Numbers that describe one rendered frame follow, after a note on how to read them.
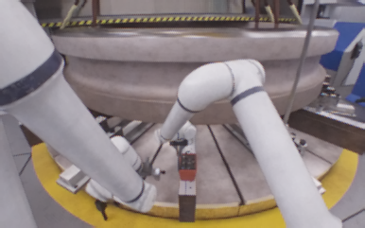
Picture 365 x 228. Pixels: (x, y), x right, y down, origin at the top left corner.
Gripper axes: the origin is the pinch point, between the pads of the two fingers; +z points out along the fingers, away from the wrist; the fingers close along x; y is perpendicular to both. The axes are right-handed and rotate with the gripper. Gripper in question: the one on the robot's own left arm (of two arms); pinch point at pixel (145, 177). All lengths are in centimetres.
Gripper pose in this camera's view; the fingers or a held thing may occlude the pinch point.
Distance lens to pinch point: 98.6
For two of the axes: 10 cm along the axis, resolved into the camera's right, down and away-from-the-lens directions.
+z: 1.7, 6.1, 7.7
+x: -9.8, 0.5, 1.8
